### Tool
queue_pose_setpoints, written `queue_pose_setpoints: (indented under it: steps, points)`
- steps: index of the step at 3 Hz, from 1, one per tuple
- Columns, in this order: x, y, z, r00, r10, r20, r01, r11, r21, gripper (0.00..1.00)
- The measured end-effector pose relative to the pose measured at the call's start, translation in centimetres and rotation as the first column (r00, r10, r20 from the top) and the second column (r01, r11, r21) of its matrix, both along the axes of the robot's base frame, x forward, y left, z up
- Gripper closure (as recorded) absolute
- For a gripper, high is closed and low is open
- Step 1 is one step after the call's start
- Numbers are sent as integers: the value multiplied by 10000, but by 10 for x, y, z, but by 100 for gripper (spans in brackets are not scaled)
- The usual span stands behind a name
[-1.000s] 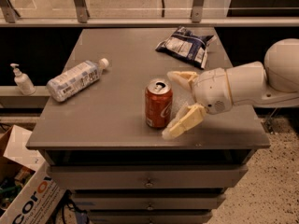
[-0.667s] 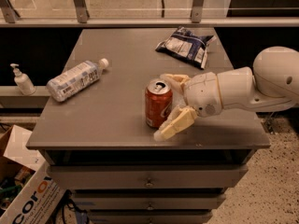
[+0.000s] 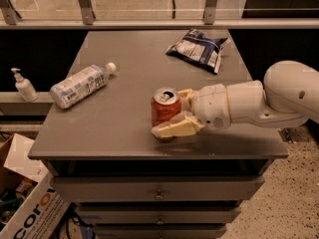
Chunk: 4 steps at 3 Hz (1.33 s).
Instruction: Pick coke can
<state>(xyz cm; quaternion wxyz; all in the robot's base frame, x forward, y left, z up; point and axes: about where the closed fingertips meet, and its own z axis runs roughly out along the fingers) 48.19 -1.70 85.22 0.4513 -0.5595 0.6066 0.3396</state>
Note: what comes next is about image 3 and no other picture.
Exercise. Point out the red coke can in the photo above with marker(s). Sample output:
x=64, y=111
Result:
x=165, y=105

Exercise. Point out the top grey drawer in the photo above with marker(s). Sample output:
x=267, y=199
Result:
x=150, y=189

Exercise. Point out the white cardboard box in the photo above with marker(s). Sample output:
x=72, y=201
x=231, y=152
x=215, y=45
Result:
x=43, y=208

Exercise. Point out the blue white chip bag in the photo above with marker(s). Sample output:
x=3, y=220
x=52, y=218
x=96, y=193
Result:
x=197, y=49

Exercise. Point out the grey drawer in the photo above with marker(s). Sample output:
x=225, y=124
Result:
x=186, y=231
x=150, y=189
x=158, y=215

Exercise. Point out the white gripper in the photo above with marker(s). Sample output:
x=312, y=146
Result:
x=209, y=104

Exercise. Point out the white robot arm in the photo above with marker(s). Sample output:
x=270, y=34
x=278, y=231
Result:
x=288, y=96

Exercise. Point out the white pump dispenser bottle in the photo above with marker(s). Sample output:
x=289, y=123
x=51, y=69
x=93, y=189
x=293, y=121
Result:
x=24, y=87

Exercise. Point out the clear plastic water bottle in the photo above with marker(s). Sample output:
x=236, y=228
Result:
x=80, y=85

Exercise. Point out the bottom grey drawer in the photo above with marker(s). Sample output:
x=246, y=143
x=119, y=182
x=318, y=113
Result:
x=186, y=231

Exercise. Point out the middle grey drawer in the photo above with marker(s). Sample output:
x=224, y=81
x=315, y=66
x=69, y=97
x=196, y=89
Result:
x=158, y=215

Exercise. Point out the metal glass railing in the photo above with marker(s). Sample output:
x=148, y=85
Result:
x=158, y=14

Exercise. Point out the grey drawer cabinet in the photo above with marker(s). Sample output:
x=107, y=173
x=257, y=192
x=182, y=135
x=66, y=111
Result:
x=108, y=134

